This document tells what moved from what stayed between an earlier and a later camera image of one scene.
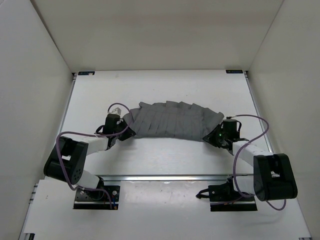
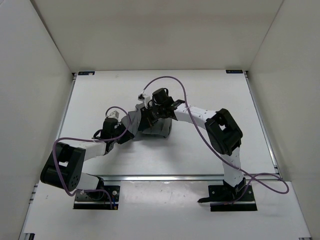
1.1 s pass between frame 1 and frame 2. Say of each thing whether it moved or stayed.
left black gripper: stayed
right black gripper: moved
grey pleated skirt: moved
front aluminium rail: stayed
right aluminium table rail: stayed
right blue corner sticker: stayed
